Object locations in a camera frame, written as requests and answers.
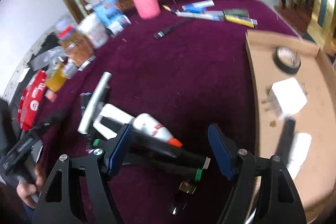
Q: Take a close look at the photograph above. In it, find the black marker grey cap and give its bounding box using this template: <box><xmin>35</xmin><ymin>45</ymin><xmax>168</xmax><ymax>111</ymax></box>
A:
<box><xmin>275</xmin><ymin>117</ymin><xmax>296</xmax><ymax>164</ymax></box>

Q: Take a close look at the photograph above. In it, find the black gold lighter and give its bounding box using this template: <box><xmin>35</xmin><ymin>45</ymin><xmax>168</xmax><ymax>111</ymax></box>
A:
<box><xmin>169</xmin><ymin>181</ymin><xmax>197</xmax><ymax>215</ymax></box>

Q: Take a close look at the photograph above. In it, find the left hand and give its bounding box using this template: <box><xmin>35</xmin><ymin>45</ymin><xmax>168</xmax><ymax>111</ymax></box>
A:
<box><xmin>17</xmin><ymin>164</ymin><xmax>46</xmax><ymax>209</ymax></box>

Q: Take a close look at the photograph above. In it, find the black marker green cap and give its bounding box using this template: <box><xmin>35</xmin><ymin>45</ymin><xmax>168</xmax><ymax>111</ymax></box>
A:
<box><xmin>91</xmin><ymin>138</ymin><xmax>199</xmax><ymax>178</ymax></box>

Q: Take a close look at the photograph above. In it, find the red packet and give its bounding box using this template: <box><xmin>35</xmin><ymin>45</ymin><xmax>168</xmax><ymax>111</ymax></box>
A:
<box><xmin>17</xmin><ymin>70</ymin><xmax>47</xmax><ymax>131</ymax></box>

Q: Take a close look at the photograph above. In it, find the white charger on table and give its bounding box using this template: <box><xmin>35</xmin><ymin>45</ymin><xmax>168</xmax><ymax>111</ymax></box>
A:
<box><xmin>93</xmin><ymin>103</ymin><xmax>135</xmax><ymax>140</ymax></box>

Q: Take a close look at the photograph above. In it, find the small clear box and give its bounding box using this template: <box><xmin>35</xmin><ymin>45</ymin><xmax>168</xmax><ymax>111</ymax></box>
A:
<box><xmin>45</xmin><ymin>89</ymin><xmax>57</xmax><ymax>102</ymax></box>

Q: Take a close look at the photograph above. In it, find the white glue bottle orange cap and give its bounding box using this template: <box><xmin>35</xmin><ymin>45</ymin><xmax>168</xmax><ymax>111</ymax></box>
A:
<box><xmin>133</xmin><ymin>113</ymin><xmax>183</xmax><ymax>148</ymax></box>

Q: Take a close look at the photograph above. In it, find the white tube in tray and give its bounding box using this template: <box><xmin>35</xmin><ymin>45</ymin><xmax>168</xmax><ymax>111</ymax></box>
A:
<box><xmin>286</xmin><ymin>132</ymin><xmax>312</xmax><ymax>180</ymax></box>

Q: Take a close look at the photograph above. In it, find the yellow tape roll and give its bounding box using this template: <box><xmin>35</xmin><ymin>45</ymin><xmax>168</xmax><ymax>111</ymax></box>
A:
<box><xmin>45</xmin><ymin>63</ymin><xmax>67</xmax><ymax>93</ymax></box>

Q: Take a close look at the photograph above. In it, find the white charger in tray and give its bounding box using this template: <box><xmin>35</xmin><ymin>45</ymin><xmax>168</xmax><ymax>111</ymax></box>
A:
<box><xmin>263</xmin><ymin>77</ymin><xmax>307</xmax><ymax>119</ymax></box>

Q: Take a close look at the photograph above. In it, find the white cylinder stick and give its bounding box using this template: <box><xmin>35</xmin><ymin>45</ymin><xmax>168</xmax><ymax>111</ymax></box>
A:
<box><xmin>77</xmin><ymin>72</ymin><xmax>112</xmax><ymax>135</ymax></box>

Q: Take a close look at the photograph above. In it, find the small white box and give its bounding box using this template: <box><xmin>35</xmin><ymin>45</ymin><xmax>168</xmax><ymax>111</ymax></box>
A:
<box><xmin>62</xmin><ymin>59</ymin><xmax>78</xmax><ymax>79</ymax></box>

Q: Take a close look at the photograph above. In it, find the cardboard tray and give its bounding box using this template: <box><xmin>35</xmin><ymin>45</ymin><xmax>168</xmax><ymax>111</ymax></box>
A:
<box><xmin>246</xmin><ymin>30</ymin><xmax>335</xmax><ymax>223</ymax></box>

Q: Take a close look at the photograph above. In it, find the blue marker near jars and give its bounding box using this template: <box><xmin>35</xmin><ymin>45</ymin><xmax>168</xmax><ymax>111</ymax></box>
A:
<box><xmin>78</xmin><ymin>55</ymin><xmax>96</xmax><ymax>72</ymax></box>

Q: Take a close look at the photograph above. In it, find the black tape roll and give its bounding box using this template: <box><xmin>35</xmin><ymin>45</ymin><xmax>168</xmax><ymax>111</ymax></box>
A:
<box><xmin>273</xmin><ymin>47</ymin><xmax>302</xmax><ymax>75</ymax></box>

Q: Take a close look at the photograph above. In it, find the brown labelled jar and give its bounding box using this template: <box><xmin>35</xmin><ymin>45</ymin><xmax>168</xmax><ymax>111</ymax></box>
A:
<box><xmin>57</xmin><ymin>25</ymin><xmax>94</xmax><ymax>67</ymax></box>

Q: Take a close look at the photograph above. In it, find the yellow pen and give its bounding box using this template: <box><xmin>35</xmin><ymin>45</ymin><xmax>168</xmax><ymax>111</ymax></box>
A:
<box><xmin>224</xmin><ymin>15</ymin><xmax>258</xmax><ymax>28</ymax></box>

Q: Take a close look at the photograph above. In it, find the white labelled tub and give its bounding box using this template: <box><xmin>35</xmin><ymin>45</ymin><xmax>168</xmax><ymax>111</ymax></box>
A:
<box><xmin>77</xmin><ymin>12</ymin><xmax>109</xmax><ymax>50</ymax></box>

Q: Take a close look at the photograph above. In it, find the black pen on table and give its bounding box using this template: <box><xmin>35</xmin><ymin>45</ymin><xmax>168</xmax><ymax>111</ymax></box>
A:
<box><xmin>154</xmin><ymin>19</ymin><xmax>192</xmax><ymax>39</ymax></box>

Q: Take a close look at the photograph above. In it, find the blue box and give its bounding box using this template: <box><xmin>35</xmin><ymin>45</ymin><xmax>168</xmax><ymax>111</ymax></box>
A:
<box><xmin>93</xmin><ymin>0</ymin><xmax>131</xmax><ymax>37</ymax></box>

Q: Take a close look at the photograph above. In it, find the blue white marker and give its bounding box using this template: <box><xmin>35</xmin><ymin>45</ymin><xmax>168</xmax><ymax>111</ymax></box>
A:
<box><xmin>182</xmin><ymin>0</ymin><xmax>215</xmax><ymax>13</ymax></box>

